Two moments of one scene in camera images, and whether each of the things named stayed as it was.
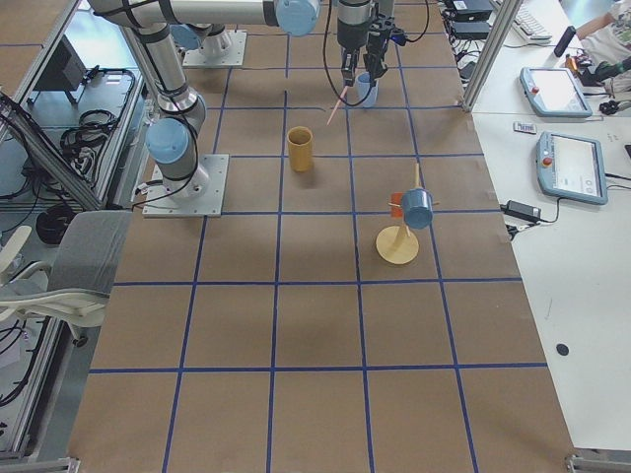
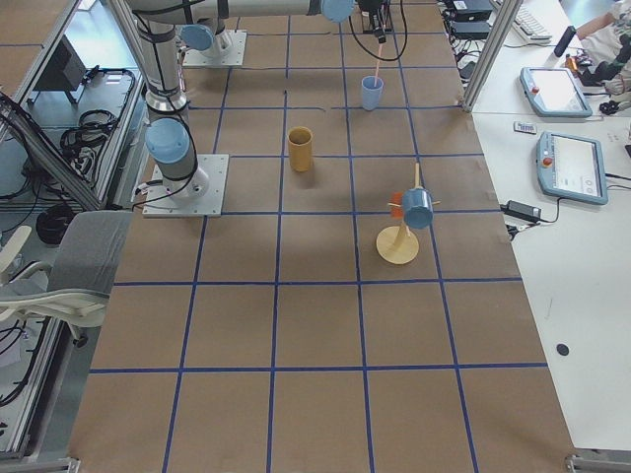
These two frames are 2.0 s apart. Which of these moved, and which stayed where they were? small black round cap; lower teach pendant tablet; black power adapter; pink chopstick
Moved: pink chopstick
Stayed: small black round cap; lower teach pendant tablet; black power adapter
